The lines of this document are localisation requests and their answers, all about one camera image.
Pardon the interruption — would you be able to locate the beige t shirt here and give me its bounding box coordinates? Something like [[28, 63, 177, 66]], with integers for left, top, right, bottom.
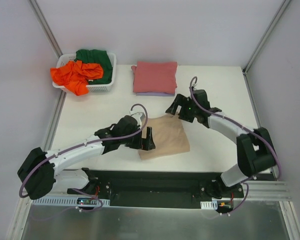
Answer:
[[138, 114, 190, 161]]

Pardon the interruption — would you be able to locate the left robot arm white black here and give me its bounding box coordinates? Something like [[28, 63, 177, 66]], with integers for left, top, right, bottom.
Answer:
[[17, 112, 156, 200]]

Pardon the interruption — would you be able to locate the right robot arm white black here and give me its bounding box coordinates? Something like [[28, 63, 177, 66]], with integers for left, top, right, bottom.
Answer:
[[165, 89, 277, 199]]

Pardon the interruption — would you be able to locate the lavender folded t shirt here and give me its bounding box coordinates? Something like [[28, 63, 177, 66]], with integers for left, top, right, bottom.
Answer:
[[136, 92, 175, 97]]

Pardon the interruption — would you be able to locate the pink folded t shirt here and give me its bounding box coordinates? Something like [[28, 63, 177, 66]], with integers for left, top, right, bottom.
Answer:
[[131, 61, 178, 95]]

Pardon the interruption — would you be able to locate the orange t shirt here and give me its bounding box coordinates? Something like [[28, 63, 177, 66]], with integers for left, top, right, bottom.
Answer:
[[50, 60, 104, 96]]

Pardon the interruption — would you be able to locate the green t shirt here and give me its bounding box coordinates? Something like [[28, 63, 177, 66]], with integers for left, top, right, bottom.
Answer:
[[74, 48, 113, 86]]

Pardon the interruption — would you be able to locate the white plastic basket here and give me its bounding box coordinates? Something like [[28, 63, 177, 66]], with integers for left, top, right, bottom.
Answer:
[[50, 49, 117, 96]]

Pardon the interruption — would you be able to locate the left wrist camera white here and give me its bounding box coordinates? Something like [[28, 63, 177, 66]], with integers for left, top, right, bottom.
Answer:
[[130, 111, 146, 127]]

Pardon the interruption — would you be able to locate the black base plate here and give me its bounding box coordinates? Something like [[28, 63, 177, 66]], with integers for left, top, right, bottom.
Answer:
[[64, 169, 277, 208]]

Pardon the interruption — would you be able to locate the right white cable duct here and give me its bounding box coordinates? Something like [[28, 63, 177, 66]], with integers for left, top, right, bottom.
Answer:
[[200, 200, 218, 210]]

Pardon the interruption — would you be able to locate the white cable duct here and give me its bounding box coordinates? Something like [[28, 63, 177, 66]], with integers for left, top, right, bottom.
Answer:
[[200, 200, 218, 210], [32, 196, 110, 207]]

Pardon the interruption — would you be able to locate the right aluminium frame post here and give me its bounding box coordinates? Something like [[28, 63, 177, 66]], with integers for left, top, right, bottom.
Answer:
[[242, 0, 292, 76]]

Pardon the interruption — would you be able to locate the aluminium frame post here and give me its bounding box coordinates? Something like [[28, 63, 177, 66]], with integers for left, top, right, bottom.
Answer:
[[28, 0, 63, 58], [242, 0, 292, 76]]

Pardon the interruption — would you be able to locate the left white cable duct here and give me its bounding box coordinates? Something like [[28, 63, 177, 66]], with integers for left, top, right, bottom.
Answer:
[[32, 196, 110, 207]]

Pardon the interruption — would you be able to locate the left aluminium frame post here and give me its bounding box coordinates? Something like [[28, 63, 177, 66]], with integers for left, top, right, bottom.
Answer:
[[28, 0, 63, 58]]

